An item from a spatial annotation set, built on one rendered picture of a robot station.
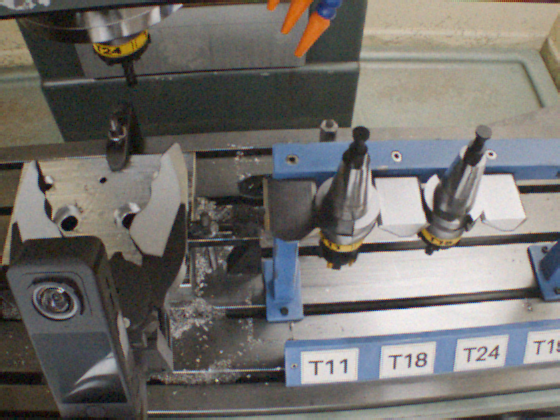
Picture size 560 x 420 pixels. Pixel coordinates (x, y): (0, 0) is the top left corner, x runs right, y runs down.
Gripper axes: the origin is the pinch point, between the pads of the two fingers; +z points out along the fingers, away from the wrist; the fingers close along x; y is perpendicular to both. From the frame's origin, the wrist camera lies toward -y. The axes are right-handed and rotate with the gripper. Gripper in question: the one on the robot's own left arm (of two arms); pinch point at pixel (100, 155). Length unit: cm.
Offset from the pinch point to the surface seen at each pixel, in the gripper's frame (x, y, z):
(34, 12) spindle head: 1.0, -15.7, -3.7
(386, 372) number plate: 27, 45, -7
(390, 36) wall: 57, 76, 91
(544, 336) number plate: 51, 43, -7
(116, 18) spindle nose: 1.8, -5.3, 8.2
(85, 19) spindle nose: -0.3, -5.7, 8.0
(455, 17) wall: 76, 69, 91
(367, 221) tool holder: 21.3, 15.6, 0.9
